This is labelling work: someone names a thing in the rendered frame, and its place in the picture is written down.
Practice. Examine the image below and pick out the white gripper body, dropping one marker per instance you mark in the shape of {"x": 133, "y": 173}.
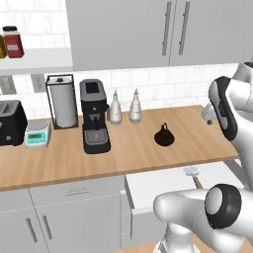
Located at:
{"x": 209, "y": 112}

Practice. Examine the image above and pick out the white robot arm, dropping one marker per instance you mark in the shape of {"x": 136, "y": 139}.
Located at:
{"x": 187, "y": 210}

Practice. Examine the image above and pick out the white open drawer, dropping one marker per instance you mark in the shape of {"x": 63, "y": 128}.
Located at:
{"x": 158, "y": 184}

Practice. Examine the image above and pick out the grey closed drawer front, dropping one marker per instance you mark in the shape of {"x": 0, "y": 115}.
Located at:
{"x": 99, "y": 191}

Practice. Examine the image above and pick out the grey narrow drawer front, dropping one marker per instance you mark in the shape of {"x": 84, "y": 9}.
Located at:
{"x": 15, "y": 201}

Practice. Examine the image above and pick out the black kettle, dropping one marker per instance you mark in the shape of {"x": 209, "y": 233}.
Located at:
{"x": 164, "y": 136}

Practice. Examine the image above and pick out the white bottle with spout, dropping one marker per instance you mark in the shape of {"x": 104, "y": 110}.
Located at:
{"x": 115, "y": 112}
{"x": 135, "y": 110}

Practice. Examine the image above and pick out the narrow grey upper cupboard door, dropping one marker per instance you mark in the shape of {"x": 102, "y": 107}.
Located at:
{"x": 217, "y": 29}

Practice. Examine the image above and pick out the black coffee machine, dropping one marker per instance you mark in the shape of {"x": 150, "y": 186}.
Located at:
{"x": 94, "y": 112}

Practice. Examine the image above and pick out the wide grey upper cupboard door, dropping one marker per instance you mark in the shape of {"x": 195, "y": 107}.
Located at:
{"x": 115, "y": 33}

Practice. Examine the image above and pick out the paper towel roll holder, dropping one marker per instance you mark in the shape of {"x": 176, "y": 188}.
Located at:
{"x": 62, "y": 105}

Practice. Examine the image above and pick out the grey lower cupboard door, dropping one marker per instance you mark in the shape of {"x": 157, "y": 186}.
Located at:
{"x": 13, "y": 234}
{"x": 85, "y": 227}

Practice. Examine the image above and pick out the white kitchen scale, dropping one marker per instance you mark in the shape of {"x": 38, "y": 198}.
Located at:
{"x": 38, "y": 133}

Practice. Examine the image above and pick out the black toaster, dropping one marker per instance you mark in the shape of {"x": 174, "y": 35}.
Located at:
{"x": 11, "y": 123}

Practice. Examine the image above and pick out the red jar with black lid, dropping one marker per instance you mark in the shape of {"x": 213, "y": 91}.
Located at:
{"x": 13, "y": 44}

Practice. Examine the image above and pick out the yellow jar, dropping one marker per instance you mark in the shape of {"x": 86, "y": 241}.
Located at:
{"x": 2, "y": 47}

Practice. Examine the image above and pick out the grey wall outlet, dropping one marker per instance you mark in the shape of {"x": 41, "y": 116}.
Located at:
{"x": 38, "y": 83}

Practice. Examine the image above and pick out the white wall shelf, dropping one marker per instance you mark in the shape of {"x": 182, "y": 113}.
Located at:
{"x": 36, "y": 61}

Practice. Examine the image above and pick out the grey wall switch plate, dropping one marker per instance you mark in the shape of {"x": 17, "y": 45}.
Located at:
{"x": 7, "y": 85}

